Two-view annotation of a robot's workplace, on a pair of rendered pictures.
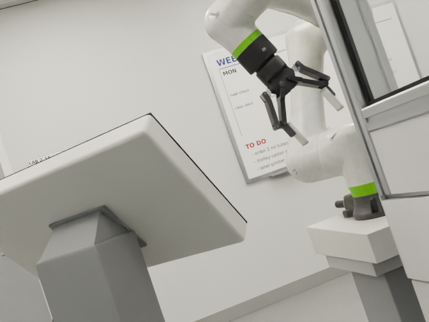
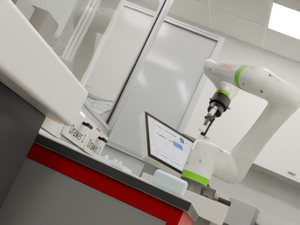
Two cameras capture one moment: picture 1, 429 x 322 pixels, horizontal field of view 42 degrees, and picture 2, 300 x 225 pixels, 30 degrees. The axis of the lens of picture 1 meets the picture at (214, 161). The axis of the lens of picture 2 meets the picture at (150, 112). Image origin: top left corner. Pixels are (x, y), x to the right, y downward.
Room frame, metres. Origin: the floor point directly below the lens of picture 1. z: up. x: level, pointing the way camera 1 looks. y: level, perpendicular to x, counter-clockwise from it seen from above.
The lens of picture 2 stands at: (2.24, -2.74, 0.68)
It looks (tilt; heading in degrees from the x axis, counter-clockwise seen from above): 9 degrees up; 115
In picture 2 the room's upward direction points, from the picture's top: 25 degrees clockwise
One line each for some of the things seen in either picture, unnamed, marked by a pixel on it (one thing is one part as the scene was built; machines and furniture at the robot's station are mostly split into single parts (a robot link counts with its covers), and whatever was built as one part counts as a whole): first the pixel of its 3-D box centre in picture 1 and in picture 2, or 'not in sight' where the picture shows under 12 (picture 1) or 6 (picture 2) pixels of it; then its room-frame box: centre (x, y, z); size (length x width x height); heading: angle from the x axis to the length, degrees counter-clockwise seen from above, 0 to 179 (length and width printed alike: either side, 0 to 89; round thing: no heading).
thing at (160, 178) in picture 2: not in sight; (169, 184); (1.70, -1.26, 0.78); 0.15 x 0.10 x 0.04; 108
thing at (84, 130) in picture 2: not in sight; (77, 129); (1.07, -0.77, 0.87); 0.29 x 0.02 x 0.11; 103
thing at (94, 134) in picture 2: not in sight; (93, 143); (0.99, -0.47, 0.87); 0.29 x 0.02 x 0.11; 103
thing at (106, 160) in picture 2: not in sight; (111, 166); (1.36, -0.95, 0.78); 0.12 x 0.08 x 0.04; 3
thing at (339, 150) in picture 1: (359, 157); (203, 162); (1.48, -0.37, 0.99); 0.16 x 0.13 x 0.19; 48
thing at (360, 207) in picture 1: (366, 201); (202, 192); (1.53, -0.36, 0.87); 0.26 x 0.15 x 0.06; 19
